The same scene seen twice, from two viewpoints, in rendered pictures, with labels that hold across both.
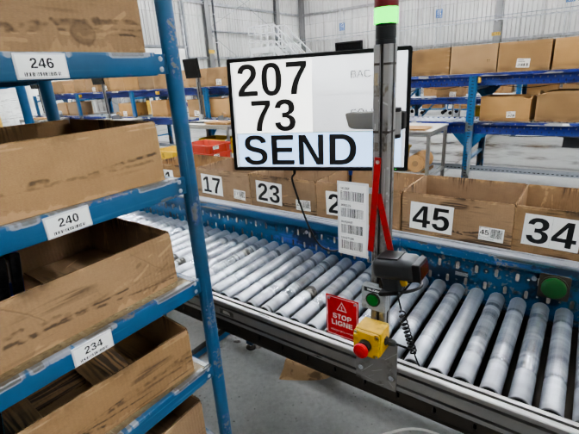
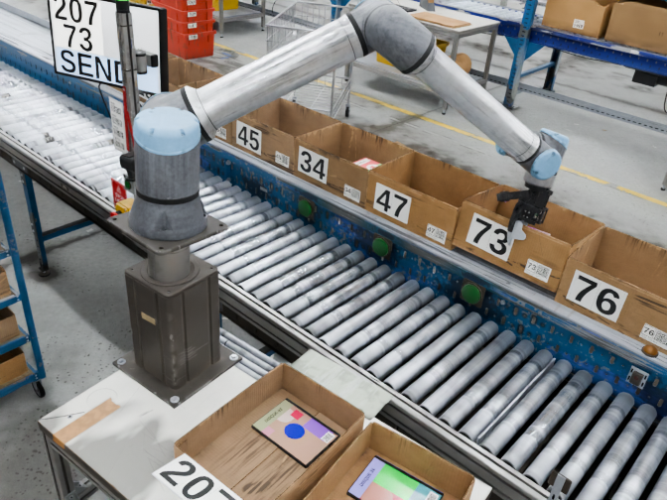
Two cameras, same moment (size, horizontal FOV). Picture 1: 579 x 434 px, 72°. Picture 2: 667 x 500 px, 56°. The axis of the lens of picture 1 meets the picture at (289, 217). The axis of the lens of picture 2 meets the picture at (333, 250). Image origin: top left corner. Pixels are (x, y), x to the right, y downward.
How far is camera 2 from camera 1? 1.64 m
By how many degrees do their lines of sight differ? 13
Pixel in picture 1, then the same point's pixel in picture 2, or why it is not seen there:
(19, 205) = not seen: outside the picture
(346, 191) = (113, 105)
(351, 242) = (119, 142)
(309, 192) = not seen: hidden behind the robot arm
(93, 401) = not seen: outside the picture
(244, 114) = (59, 33)
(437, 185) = (286, 109)
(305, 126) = (98, 51)
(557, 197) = (358, 138)
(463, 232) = (267, 154)
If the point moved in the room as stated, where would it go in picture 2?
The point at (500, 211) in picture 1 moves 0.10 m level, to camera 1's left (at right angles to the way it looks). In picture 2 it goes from (286, 141) to (262, 138)
